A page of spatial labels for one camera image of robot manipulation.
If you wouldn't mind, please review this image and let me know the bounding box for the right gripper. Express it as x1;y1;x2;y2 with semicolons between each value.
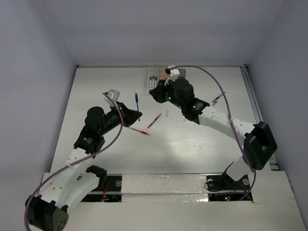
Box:
150;77;185;110

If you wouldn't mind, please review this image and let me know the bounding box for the red pen thin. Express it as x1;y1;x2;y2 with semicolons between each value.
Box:
129;128;150;135

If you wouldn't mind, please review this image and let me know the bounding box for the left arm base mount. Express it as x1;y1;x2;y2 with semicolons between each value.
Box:
82;165;122;203

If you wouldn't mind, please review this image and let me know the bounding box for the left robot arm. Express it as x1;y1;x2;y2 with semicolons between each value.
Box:
24;102;142;231

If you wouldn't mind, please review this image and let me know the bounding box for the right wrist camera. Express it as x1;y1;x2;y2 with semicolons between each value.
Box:
165;65;180;86

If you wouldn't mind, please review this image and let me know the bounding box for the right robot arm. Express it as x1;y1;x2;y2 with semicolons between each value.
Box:
149;79;277;189

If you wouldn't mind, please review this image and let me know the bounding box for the red capped white marker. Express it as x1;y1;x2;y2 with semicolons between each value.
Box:
149;76;152;88

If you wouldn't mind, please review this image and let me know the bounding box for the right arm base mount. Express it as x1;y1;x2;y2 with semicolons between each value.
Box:
204;170;253;202

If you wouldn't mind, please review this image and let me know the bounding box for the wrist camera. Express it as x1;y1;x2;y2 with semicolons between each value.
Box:
104;89;120;101
165;65;180;86

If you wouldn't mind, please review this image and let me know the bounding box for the teal capped white marker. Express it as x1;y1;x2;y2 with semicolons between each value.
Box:
152;75;155;88

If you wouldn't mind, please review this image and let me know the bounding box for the clear plastic container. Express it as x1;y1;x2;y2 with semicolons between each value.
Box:
144;67;159;95

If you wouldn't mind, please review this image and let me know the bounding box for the red gel pen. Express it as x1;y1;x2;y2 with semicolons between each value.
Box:
147;113;162;129

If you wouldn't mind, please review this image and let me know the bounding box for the orange plastic container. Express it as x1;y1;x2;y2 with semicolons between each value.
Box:
158;67;168;81

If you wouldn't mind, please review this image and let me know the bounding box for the grey plastic container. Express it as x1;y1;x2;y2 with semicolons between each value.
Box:
178;69;186;79

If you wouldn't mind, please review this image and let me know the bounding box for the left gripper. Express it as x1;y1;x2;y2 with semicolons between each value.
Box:
98;101;141;136

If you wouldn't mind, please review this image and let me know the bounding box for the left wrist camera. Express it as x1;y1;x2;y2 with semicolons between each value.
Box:
104;89;120;101

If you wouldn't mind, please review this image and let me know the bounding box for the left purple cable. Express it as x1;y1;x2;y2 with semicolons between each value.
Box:
23;92;125;231

